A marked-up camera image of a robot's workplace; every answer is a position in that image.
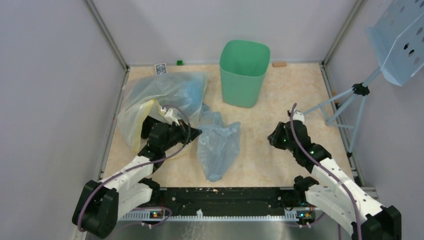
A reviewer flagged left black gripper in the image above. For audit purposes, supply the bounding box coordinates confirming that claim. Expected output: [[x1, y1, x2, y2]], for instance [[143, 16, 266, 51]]
[[161, 119, 202, 152]]

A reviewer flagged light blue plastic bag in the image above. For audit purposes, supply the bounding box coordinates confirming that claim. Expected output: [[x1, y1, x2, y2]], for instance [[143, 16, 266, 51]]
[[196, 104, 241, 182]]

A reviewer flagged clear yellowish plastic bag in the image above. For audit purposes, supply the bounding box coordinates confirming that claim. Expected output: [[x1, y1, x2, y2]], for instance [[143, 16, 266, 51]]
[[117, 71, 210, 153]]

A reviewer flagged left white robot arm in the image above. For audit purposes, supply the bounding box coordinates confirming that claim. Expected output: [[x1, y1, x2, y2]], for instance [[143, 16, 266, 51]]
[[71, 117, 202, 239]]

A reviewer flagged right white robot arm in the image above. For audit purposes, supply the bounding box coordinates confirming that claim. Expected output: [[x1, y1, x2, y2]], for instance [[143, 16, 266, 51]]
[[267, 120, 402, 240]]

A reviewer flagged green plastic trash bin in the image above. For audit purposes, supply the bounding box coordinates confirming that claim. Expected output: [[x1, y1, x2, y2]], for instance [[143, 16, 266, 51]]
[[219, 39, 271, 108]]

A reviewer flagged blue playing card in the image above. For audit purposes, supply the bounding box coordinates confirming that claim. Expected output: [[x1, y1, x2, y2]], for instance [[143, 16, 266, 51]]
[[154, 62, 168, 75]]

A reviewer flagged small wooden block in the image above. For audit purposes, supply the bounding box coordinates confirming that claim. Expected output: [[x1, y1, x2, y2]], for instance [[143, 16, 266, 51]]
[[272, 61, 288, 68]]

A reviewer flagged light blue tripod stand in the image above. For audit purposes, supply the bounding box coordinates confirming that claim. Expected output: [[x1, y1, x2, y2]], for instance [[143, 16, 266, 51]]
[[303, 67, 382, 158]]

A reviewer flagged perforated light blue panel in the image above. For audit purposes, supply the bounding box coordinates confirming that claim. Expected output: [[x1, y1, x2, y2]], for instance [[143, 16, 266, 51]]
[[366, 0, 424, 86]]

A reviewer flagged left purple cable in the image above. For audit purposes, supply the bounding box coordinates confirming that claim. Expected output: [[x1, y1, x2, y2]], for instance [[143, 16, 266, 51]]
[[76, 105, 192, 233]]

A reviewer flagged purple cable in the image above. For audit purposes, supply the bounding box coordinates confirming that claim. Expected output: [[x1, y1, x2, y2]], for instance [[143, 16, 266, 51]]
[[289, 102, 364, 240], [76, 105, 192, 233]]

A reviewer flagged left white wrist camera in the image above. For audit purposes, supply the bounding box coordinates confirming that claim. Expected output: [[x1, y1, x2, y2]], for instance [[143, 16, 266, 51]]
[[160, 107, 180, 126]]

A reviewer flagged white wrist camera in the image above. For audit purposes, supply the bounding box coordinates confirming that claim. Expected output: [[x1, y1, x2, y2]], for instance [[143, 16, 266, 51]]
[[287, 110, 305, 123], [160, 107, 180, 126]]

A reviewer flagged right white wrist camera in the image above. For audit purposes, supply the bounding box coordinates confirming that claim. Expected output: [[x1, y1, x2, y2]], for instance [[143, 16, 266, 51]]
[[287, 110, 305, 123]]

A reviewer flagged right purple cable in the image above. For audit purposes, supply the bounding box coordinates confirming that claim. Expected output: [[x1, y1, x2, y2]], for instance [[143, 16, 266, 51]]
[[289, 102, 364, 240]]

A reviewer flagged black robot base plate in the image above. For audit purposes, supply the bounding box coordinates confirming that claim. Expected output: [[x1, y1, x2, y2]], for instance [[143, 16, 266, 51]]
[[142, 187, 316, 219]]

